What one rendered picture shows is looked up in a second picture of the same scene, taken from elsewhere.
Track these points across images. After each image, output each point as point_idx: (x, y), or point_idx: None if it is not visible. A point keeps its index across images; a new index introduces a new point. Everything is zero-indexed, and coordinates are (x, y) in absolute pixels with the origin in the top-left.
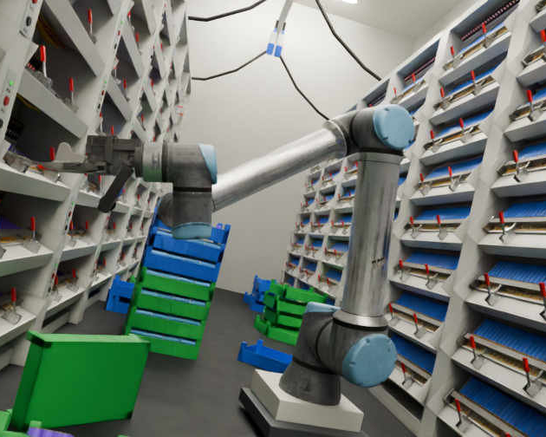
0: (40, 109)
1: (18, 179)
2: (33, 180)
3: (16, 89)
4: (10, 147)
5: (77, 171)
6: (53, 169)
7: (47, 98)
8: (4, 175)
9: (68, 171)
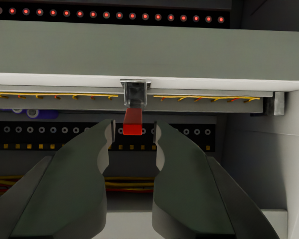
0: (114, 210)
1: (170, 61)
2: (60, 66)
3: None
4: (39, 113)
5: (104, 188)
6: (176, 129)
7: (125, 238)
8: (266, 66)
9: (99, 155)
